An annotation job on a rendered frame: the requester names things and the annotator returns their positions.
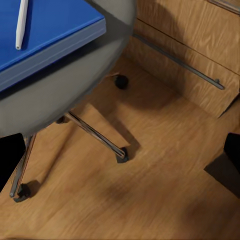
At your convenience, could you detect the pen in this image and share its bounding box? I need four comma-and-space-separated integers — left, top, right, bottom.
15, 0, 28, 50

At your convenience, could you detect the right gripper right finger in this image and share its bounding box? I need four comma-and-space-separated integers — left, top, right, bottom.
224, 132, 240, 173

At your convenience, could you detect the swivel chair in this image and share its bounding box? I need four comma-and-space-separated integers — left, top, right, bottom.
0, 0, 138, 203

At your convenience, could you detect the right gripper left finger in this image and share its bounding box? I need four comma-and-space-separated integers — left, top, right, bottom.
0, 133, 26, 193

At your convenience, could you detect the folder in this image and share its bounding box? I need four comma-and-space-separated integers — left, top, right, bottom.
0, 0, 107, 92

